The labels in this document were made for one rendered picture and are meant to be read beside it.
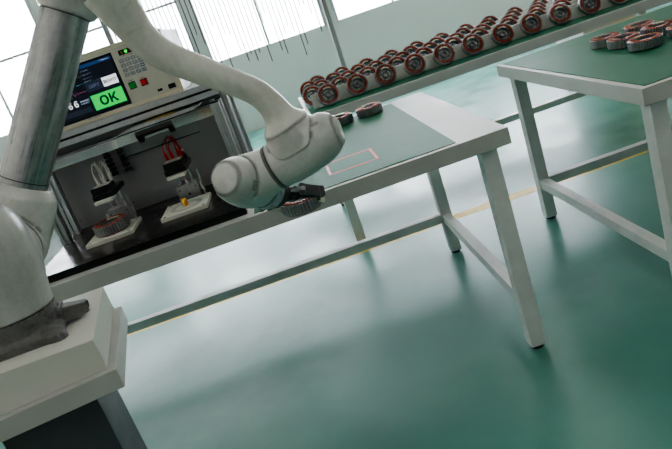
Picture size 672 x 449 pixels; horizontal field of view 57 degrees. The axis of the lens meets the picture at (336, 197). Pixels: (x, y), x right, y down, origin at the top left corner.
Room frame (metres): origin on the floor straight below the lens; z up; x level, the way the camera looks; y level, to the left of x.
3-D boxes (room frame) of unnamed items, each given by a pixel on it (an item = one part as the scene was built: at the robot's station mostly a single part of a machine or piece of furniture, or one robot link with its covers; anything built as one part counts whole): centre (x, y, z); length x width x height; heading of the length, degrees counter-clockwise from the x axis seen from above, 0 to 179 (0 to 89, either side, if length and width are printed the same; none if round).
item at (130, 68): (2.25, 0.57, 1.22); 0.44 x 0.39 x 0.20; 91
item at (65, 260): (1.94, 0.58, 0.76); 0.64 x 0.47 x 0.02; 91
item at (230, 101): (2.34, 0.26, 0.91); 0.28 x 0.03 x 0.32; 1
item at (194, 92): (2.25, 0.59, 1.09); 0.68 x 0.44 x 0.05; 91
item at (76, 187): (2.18, 0.59, 0.92); 0.66 x 0.01 x 0.30; 91
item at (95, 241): (1.93, 0.70, 0.78); 0.15 x 0.15 x 0.01; 1
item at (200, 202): (1.93, 0.46, 0.78); 0.15 x 0.15 x 0.01; 1
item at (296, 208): (1.58, 0.09, 0.77); 0.11 x 0.11 x 0.04
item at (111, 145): (2.03, 0.58, 1.03); 0.62 x 0.01 x 0.03; 91
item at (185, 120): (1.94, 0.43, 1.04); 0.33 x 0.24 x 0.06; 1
